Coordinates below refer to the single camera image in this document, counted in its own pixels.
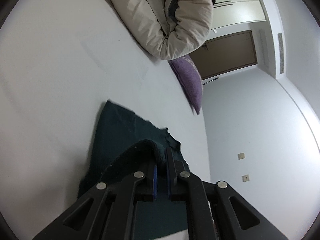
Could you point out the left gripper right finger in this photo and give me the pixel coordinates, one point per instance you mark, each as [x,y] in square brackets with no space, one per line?
[215,211]

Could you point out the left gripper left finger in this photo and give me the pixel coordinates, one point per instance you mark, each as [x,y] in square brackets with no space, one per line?
[105,211]

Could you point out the dark green knit sweater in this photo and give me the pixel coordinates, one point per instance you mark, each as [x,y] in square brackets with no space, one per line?
[125,143]

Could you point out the purple cushion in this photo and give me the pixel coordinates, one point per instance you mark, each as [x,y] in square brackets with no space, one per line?
[190,80]

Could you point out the brown door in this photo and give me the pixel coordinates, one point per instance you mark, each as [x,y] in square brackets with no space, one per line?
[225,54]

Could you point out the white bed sheet mattress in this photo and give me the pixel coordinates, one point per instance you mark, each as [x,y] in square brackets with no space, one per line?
[61,60]

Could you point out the ceiling air vent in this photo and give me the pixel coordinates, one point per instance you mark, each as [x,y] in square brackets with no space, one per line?
[281,53]

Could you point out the rolled beige duvet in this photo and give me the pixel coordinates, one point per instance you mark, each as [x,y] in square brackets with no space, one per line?
[167,29]

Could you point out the white wardrobe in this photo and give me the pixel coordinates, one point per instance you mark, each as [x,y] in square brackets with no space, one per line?
[231,12]

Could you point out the beige wall socket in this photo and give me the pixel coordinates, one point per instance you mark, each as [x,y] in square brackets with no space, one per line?
[245,178]

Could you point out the beige wall switch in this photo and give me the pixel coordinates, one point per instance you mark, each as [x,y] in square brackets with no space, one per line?
[241,156]

